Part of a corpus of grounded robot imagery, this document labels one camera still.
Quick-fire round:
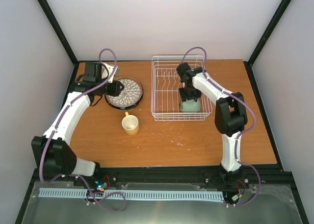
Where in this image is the black frame post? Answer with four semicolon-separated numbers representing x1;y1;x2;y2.
37;0;79;65
247;0;299;67

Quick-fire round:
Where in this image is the floral patterned plate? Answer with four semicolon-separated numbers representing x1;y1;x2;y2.
105;77;144;108

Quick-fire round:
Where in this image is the black right frame post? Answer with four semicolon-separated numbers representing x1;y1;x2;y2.
247;0;299;67

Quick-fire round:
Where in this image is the black rimmed plate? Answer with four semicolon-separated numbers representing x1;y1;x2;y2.
105;80;145;111

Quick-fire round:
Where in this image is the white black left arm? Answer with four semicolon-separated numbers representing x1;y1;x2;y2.
31;62;124;186

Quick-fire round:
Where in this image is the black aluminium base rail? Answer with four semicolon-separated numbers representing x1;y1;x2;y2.
31;167;294;191

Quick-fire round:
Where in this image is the yellow mug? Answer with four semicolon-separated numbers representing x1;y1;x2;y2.
122;112;139;136

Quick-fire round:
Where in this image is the white wire dish rack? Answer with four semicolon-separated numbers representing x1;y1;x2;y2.
151;54;213;121

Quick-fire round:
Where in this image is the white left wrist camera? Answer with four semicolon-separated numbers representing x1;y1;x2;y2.
101;62;119;83

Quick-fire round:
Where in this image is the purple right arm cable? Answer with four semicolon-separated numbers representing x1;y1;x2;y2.
181;46;261;207

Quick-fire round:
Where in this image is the black left frame post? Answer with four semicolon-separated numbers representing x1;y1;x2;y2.
37;0;79;65

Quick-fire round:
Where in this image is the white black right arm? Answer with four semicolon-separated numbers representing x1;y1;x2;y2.
176;62;248;187

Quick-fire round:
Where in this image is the light blue cable duct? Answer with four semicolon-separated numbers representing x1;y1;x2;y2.
38;188;224;202

